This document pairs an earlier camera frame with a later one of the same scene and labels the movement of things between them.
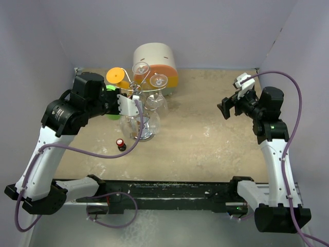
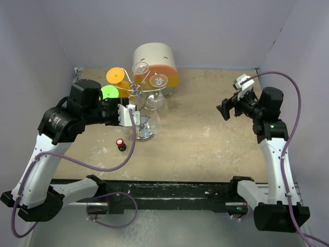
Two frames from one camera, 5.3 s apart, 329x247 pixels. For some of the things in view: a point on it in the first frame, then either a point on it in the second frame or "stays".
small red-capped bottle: x=122 y=146 stays
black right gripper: x=228 y=103 stays
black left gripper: x=114 y=94 -> x=114 y=101
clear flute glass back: x=139 y=69 stays
